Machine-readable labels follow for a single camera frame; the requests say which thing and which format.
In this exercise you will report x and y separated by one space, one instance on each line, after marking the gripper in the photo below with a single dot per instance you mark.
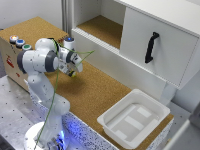
77 62

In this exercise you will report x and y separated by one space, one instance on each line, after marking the yellow block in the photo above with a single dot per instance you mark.
73 74

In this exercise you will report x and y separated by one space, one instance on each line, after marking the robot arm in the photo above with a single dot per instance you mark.
38 85

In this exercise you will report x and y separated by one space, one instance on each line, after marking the white cabinet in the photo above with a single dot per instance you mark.
100 55

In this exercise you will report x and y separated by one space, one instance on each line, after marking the green button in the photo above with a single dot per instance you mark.
26 47

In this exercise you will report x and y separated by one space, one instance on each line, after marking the blue button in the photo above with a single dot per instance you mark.
20 42

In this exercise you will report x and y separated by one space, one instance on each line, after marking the red button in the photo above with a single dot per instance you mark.
13 38

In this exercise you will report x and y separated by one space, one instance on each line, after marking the white plastic box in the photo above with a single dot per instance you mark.
133 121

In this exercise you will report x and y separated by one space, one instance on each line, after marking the white sliding door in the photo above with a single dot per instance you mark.
166 63

